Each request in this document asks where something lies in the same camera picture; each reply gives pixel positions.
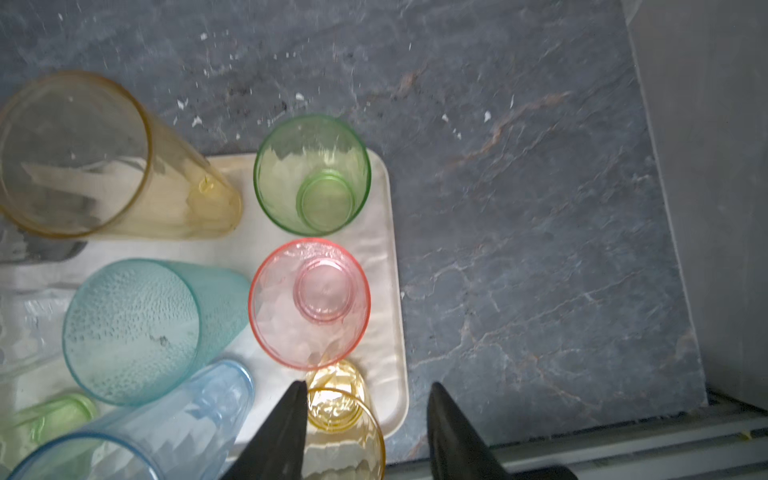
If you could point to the dark grey tumbler glass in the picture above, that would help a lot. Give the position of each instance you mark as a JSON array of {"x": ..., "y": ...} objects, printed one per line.
[{"x": 19, "y": 247}]

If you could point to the clear tumbler glass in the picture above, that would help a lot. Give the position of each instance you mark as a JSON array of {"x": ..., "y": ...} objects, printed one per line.
[{"x": 31, "y": 328}]

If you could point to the pink glass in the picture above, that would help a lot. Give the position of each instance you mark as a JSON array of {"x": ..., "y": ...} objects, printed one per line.
[{"x": 309, "y": 304}]

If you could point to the short yellow glass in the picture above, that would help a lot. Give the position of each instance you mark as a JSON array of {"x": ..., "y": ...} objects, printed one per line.
[{"x": 344, "y": 439}]

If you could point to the small green glass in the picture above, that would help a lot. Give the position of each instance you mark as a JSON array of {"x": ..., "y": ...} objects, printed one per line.
[{"x": 312, "y": 175}]

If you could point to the tall green tumbler glass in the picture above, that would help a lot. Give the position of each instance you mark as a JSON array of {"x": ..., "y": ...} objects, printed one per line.
[{"x": 28, "y": 429}]

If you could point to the blue tumbler glass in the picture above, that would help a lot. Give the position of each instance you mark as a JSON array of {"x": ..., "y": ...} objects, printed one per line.
[{"x": 186, "y": 434}]

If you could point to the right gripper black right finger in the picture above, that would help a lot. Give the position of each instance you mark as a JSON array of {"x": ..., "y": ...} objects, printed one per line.
[{"x": 458, "y": 452}]

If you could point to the beige plastic tray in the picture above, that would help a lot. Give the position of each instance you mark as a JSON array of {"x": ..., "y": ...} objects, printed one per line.
[{"x": 370, "y": 238}]

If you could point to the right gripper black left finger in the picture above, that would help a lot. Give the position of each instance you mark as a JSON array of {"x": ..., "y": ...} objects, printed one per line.
[{"x": 277, "y": 449}]

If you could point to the tall amber tumbler glass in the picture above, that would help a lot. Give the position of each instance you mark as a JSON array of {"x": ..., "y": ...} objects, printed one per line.
[{"x": 81, "y": 158}]

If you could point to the teal textured cup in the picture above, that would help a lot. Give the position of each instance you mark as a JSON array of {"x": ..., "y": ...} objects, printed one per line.
[{"x": 137, "y": 328}]

